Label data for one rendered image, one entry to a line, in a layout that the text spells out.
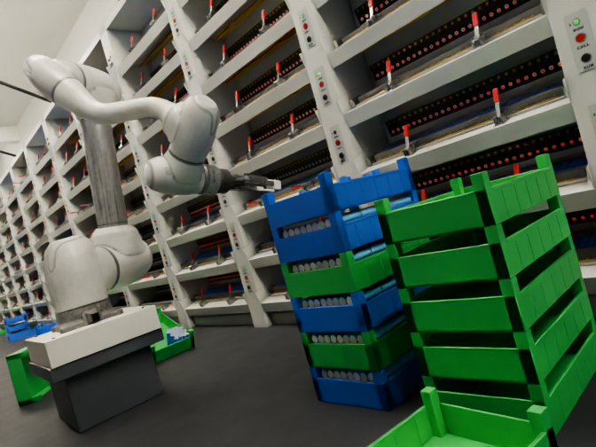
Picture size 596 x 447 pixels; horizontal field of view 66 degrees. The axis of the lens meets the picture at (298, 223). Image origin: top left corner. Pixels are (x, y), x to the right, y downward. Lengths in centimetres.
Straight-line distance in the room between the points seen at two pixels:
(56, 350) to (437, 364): 99
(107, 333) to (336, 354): 71
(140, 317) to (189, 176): 46
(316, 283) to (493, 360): 37
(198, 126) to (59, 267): 61
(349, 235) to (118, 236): 95
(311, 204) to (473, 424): 47
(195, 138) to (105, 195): 55
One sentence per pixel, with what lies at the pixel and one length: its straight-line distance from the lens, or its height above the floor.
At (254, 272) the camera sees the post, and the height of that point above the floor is 24.
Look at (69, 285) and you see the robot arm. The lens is 151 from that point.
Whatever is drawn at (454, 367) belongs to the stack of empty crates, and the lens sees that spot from 83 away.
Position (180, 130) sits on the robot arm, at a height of 71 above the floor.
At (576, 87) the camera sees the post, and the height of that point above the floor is 52.
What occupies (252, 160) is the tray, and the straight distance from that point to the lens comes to 181.
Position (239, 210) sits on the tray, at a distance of 197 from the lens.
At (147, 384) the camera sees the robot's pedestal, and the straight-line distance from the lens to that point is 154.
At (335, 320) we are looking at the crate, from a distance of 96.
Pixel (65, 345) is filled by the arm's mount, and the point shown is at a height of 25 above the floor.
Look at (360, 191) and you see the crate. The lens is 95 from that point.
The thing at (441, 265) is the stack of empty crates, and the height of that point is 27.
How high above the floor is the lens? 40
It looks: level
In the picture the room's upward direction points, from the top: 16 degrees counter-clockwise
